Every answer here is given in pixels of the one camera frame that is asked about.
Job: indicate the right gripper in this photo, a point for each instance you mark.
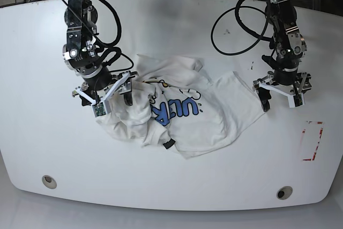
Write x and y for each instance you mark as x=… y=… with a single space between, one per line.
x=93 y=89

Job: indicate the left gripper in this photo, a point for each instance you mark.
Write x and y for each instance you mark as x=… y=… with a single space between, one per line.
x=283 y=82

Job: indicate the white printed T-shirt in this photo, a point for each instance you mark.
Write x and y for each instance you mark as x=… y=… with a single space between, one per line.
x=177 y=107

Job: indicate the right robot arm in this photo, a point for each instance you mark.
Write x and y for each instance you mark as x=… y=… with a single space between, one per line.
x=89 y=57

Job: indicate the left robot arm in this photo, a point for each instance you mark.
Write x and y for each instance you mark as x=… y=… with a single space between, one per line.
x=288 y=47

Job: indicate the red tape rectangle marking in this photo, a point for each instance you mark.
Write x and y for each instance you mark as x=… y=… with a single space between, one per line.
x=310 y=140

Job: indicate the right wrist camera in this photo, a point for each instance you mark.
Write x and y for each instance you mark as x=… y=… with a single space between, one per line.
x=101 y=109

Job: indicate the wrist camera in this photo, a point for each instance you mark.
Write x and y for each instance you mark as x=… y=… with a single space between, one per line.
x=296 y=100
x=101 y=109

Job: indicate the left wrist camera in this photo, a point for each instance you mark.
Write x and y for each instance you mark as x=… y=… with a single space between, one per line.
x=296 y=100

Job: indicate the right table cable grommet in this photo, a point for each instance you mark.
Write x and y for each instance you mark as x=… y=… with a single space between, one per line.
x=284 y=192

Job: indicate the table cable grommet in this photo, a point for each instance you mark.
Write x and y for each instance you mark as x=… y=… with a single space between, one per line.
x=284 y=192
x=49 y=182

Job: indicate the left table cable grommet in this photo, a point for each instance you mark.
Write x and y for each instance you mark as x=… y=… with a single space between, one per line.
x=49 y=182

